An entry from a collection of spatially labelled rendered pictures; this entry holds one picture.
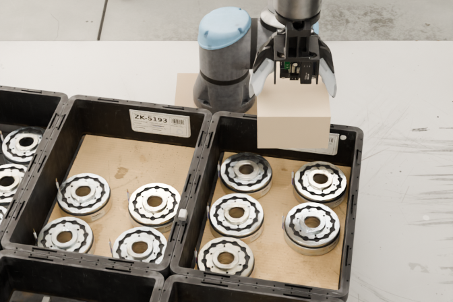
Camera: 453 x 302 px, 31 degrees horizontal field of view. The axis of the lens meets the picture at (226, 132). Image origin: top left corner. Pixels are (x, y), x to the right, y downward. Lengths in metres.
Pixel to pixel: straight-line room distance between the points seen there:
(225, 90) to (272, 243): 0.47
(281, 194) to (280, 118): 0.30
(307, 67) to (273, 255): 0.40
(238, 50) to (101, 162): 0.39
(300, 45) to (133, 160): 0.54
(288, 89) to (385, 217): 0.48
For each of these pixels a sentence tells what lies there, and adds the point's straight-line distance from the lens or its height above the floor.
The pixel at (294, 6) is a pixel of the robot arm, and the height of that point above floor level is 1.33.
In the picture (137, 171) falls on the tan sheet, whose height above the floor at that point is 0.83.
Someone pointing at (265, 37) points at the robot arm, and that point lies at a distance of 1.80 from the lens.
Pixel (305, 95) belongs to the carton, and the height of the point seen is 1.12.
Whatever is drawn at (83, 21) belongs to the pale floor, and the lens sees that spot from 3.46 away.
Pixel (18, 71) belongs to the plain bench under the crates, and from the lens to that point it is 2.15.
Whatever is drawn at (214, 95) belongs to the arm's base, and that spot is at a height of 0.78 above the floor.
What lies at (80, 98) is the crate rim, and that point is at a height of 0.93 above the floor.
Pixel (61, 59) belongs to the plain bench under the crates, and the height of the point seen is 0.70.
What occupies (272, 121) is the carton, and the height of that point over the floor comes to 1.11.
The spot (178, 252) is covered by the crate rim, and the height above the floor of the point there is 0.93.
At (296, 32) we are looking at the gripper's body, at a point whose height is 1.29.
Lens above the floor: 2.05
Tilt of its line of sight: 45 degrees down
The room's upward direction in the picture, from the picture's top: 1 degrees counter-clockwise
